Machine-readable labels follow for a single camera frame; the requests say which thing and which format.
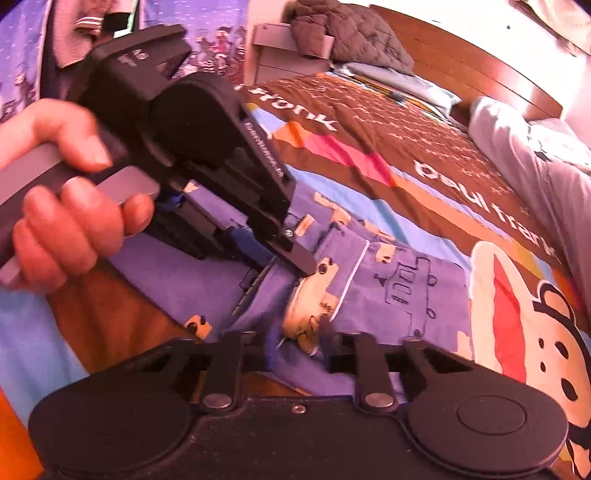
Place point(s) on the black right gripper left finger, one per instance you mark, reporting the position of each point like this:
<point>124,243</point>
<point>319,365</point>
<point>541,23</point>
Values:
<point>213,371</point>

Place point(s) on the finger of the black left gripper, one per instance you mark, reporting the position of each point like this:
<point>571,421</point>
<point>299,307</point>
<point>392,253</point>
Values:
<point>283,242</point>
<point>244,247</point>

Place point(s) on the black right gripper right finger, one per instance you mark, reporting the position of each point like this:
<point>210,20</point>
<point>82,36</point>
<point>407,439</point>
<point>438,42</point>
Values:
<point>417,362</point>

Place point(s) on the blue patterned pajama pants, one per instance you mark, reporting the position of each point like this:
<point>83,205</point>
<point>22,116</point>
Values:
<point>366,281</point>

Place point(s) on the left hand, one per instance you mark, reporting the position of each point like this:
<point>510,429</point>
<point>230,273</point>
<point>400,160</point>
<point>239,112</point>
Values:
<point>61,236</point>

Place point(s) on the white bedside table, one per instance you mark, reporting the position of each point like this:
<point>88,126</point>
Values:
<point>274,55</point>

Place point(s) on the blue dotted curtain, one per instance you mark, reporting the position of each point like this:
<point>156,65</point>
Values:
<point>215,30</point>

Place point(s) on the colourful paul frank bedspread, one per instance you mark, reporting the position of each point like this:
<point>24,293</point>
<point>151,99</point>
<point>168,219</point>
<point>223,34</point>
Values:
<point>416,180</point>

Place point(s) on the dark quilted jacket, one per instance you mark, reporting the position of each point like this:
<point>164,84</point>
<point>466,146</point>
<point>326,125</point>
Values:
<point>360,35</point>

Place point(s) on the hanging pink grey clothes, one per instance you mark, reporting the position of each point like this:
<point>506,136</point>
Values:
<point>71,30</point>

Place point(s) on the light blue pillow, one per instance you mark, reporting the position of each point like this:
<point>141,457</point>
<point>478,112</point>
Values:
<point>425,90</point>

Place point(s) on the wooden headboard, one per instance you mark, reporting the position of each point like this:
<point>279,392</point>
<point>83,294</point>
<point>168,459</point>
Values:
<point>467,70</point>

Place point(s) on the grey rumpled duvet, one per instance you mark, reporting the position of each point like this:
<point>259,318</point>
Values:
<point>556,193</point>

